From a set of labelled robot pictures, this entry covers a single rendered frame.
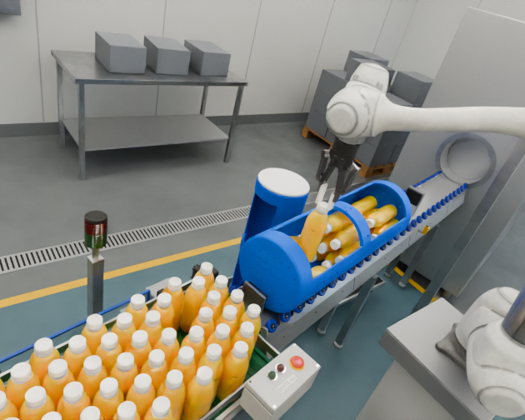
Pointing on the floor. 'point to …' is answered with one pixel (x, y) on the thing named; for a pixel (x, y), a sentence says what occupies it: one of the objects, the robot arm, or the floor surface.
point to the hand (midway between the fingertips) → (326, 197)
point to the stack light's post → (95, 285)
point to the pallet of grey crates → (419, 82)
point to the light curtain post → (475, 221)
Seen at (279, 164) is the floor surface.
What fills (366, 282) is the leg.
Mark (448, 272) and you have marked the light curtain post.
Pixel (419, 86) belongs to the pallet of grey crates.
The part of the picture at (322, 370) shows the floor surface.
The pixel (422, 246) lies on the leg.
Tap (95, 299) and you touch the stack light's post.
